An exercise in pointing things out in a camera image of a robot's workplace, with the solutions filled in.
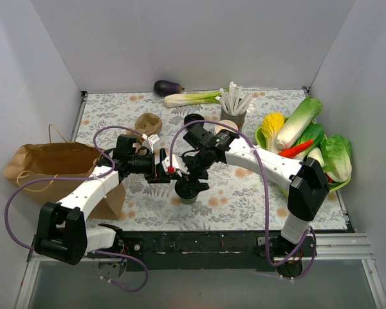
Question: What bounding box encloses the black plastic coffee lid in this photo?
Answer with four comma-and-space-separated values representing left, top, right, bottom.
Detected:
175, 180, 201, 199

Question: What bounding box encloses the green white paper cup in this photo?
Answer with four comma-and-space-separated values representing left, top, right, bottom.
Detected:
179, 195, 198, 205

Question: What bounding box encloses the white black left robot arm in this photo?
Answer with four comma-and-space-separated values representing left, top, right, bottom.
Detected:
34, 135, 170, 265

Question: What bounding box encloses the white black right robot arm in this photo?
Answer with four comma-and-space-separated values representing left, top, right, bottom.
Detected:
162, 120, 329, 256

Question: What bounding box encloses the floral patterned table mat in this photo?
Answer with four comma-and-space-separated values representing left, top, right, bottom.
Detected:
51, 89, 349, 232

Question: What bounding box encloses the stack of paper cups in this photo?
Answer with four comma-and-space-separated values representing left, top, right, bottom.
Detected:
214, 120, 238, 134

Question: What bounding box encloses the brown cardboard cup carrier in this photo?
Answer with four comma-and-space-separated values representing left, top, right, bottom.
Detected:
134, 113, 163, 136

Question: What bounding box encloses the green white toy leek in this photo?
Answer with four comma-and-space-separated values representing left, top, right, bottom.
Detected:
164, 91, 221, 108

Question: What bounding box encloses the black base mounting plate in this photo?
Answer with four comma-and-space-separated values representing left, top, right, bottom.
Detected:
86, 230, 320, 273

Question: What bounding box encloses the brown cup with straws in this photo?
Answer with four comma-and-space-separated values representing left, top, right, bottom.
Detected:
216, 81, 255, 130

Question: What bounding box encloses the purple toy eggplant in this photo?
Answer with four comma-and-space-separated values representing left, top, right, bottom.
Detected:
153, 80, 185, 97

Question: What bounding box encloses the brown paper bag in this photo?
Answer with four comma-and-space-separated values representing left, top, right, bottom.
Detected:
3, 124, 127, 221

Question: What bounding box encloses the orange toy carrot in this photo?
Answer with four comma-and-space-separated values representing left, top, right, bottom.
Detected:
279, 140, 314, 158

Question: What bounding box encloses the large toy napa cabbage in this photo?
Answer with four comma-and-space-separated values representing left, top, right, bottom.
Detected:
275, 97, 323, 151

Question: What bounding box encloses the white toy bok choy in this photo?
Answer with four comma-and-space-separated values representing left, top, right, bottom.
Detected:
307, 147, 325, 167

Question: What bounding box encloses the green plastic tray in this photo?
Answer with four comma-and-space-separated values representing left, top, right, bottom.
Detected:
255, 127, 351, 193

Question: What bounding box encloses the toy green lettuce head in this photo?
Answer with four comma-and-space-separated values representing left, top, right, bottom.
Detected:
320, 135, 352, 183

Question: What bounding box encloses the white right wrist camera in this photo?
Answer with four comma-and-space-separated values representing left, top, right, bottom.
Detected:
169, 154, 189, 176

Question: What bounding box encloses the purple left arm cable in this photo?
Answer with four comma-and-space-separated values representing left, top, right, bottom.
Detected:
3, 125, 149, 294

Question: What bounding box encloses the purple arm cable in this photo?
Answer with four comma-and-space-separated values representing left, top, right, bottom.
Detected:
169, 119, 318, 281
3, 125, 149, 294

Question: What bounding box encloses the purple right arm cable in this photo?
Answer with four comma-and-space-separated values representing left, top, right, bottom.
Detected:
169, 119, 318, 281

